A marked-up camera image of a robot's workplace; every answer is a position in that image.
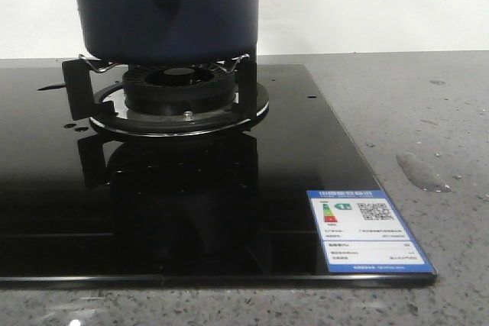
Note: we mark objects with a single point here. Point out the black round gas burner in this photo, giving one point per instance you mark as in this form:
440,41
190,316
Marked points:
173,90

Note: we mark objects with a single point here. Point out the black glass gas stove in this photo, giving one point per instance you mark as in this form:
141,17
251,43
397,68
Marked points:
83,210

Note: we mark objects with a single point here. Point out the black metal pot support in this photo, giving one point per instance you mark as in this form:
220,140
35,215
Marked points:
107,111

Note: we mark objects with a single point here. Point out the blue energy label sticker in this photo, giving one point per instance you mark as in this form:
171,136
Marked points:
361,231

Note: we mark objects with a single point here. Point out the dark blue cooking pot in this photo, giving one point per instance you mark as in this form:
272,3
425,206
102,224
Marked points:
154,32

